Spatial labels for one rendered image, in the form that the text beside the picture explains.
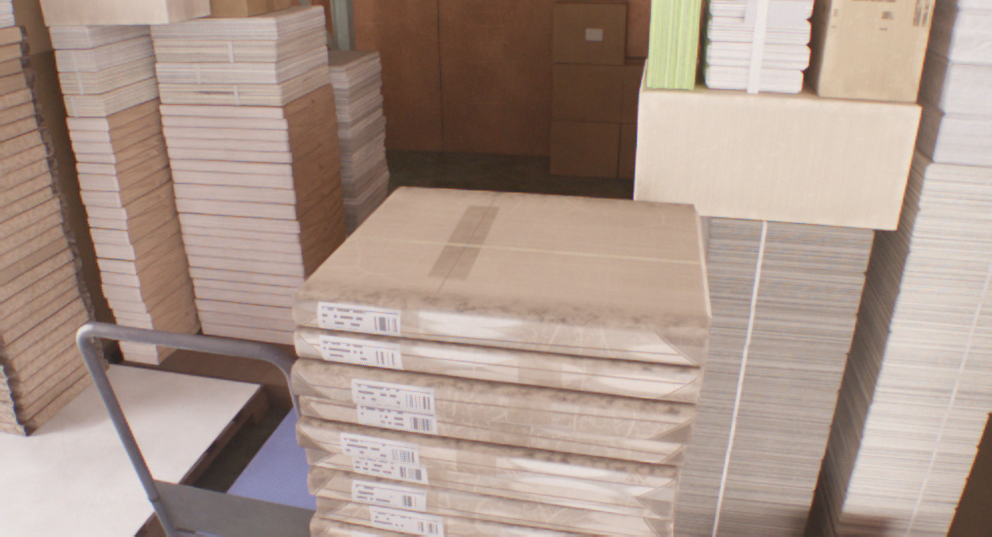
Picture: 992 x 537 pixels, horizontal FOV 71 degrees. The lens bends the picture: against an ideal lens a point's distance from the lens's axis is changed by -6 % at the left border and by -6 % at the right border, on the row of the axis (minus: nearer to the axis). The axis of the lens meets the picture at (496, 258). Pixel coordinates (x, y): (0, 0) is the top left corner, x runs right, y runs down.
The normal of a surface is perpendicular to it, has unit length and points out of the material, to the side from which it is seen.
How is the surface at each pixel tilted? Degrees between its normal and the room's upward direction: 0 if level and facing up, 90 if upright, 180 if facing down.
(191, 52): 92
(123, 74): 90
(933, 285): 90
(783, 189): 90
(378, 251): 0
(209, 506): 99
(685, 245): 0
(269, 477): 0
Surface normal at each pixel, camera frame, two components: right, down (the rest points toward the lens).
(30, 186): 0.98, 0.07
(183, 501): -0.21, 0.54
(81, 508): -0.01, -0.91
